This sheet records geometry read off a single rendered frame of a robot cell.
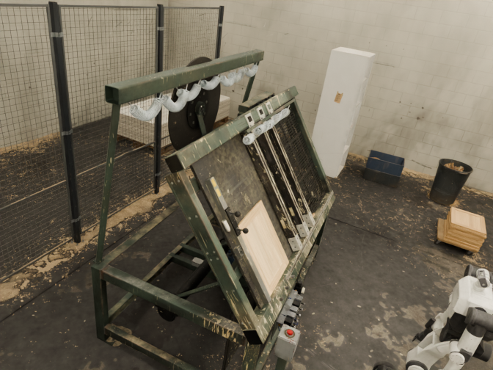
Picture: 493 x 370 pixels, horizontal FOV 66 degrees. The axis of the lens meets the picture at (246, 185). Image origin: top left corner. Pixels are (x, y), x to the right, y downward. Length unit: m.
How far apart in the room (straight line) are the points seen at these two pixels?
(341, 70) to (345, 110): 0.62
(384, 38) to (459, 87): 1.54
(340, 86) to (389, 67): 1.50
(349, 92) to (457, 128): 2.30
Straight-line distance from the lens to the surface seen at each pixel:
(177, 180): 2.18
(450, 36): 7.48
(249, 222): 2.67
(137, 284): 2.92
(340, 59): 6.26
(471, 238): 5.69
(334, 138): 6.51
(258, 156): 2.93
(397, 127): 7.75
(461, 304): 2.66
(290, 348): 2.52
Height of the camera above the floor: 2.80
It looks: 28 degrees down
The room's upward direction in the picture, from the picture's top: 8 degrees clockwise
